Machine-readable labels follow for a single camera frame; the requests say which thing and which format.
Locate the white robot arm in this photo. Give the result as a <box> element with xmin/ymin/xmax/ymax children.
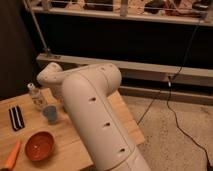
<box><xmin>37</xmin><ymin>62</ymin><xmax>151</xmax><ymax>171</ymax></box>

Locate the small blue cup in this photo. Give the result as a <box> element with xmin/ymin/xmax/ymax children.
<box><xmin>42</xmin><ymin>105</ymin><xmax>57</xmax><ymax>123</ymax></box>

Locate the metal diagonal rod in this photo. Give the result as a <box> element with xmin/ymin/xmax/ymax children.
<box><xmin>24</xmin><ymin>0</ymin><xmax>51</xmax><ymax>57</ymax></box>

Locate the red bowl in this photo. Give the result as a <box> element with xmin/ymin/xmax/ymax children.
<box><xmin>25</xmin><ymin>131</ymin><xmax>55</xmax><ymax>162</ymax></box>

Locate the orange carrot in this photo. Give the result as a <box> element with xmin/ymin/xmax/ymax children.
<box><xmin>0</xmin><ymin>140</ymin><xmax>22</xmax><ymax>171</ymax></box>

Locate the black power cable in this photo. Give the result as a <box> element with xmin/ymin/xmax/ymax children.
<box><xmin>136</xmin><ymin>19</ymin><xmax>213</xmax><ymax>169</ymax></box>

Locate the wooden shelf rail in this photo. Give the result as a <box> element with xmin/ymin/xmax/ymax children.
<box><xmin>23</xmin><ymin>0</ymin><xmax>213</xmax><ymax>28</ymax></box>

